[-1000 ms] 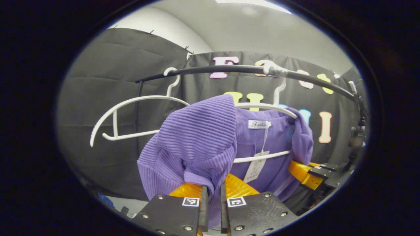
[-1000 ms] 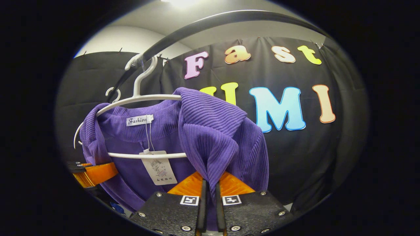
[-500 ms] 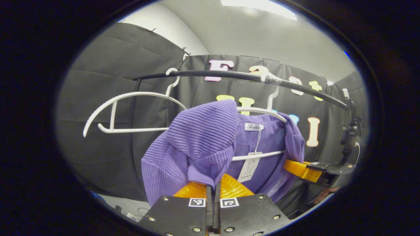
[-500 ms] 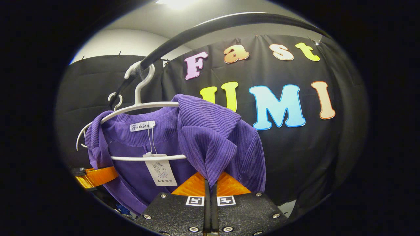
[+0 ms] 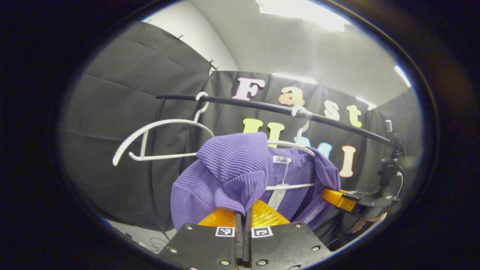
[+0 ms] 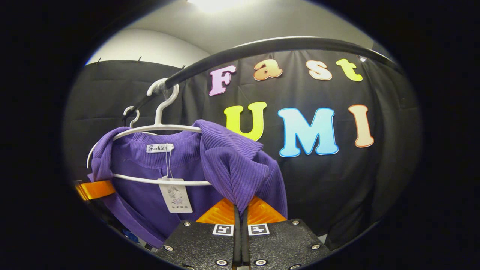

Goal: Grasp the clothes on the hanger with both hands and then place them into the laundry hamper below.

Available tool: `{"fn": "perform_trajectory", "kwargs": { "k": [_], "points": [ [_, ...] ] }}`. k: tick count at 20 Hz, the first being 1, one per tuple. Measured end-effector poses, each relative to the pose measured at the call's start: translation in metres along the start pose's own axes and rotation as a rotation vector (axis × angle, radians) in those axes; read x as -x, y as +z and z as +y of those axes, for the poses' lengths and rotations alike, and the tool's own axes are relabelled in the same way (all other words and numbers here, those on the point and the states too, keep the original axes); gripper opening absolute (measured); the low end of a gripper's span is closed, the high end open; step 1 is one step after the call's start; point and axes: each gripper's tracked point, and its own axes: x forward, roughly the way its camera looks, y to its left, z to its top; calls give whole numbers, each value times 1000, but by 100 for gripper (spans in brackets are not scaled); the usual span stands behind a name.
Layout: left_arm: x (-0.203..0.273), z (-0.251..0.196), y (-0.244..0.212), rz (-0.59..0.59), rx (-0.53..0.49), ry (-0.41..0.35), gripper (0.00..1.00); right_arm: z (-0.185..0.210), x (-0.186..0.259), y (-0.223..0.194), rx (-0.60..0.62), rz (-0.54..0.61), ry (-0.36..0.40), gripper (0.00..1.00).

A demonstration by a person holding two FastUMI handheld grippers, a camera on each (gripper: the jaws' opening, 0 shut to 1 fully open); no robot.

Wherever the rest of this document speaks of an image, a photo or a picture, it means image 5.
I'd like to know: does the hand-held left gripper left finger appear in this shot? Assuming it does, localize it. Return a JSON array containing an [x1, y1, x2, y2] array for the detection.
[[157, 208, 245, 270]]

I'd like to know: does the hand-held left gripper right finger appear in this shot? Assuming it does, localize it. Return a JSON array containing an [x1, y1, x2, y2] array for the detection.
[[244, 199, 333, 270]]

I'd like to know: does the white clothes hanger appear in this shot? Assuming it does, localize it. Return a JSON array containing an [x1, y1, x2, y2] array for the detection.
[[112, 92, 215, 167], [265, 106, 316, 191]]

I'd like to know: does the purple knit cardigan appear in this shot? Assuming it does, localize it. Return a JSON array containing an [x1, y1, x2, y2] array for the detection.
[[171, 132, 342, 231]]

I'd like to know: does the black clothes rack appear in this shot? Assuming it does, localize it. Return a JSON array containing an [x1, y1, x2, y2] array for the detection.
[[147, 94, 394, 240]]

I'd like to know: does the ceiling light panel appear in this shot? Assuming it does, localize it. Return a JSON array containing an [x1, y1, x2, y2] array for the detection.
[[272, 72, 318, 85], [394, 66, 412, 87], [355, 96, 377, 110], [257, 0, 345, 32]]

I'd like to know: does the black backdrop cloth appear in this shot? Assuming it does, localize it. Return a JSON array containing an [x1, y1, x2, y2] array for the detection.
[[60, 21, 422, 240]]

